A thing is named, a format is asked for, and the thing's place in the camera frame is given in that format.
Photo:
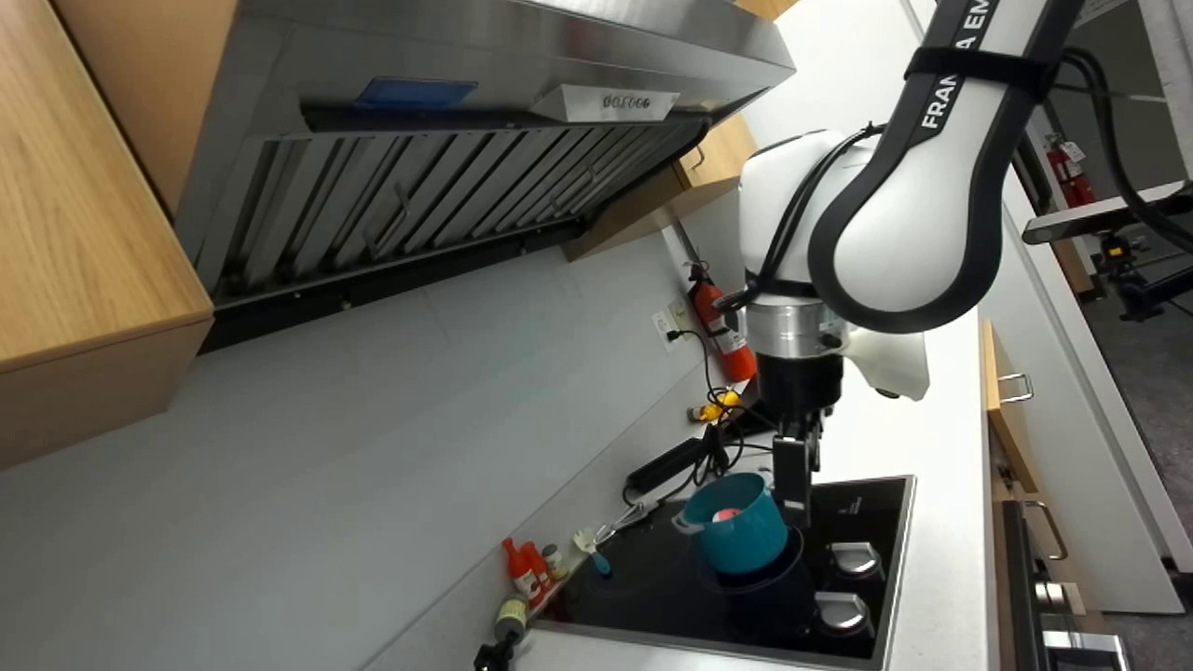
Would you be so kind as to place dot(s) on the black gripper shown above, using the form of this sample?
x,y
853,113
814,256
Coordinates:
x,y
798,370

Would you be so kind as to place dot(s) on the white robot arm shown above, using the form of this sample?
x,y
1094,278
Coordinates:
x,y
866,240

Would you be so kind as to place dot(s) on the blue pot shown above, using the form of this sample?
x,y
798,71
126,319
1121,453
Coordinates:
x,y
736,522

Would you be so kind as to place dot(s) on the black glass stove top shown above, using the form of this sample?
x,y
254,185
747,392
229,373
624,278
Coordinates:
x,y
824,599

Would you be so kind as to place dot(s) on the red fire extinguisher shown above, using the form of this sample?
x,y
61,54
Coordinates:
x,y
722,332

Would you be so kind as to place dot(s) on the red sauce bottle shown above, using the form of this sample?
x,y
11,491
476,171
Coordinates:
x,y
529,570

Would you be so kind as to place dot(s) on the black oven front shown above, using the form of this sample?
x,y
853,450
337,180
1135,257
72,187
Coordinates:
x,y
1039,611

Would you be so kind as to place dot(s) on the green capped dark bottle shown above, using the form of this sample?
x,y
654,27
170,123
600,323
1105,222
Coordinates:
x,y
503,635

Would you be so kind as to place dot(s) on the steel range hood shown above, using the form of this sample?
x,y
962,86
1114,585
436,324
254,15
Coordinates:
x,y
349,134

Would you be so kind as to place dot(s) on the wooden upper cabinet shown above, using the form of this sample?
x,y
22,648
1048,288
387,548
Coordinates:
x,y
99,304

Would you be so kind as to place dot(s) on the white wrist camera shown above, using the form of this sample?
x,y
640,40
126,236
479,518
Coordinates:
x,y
894,366

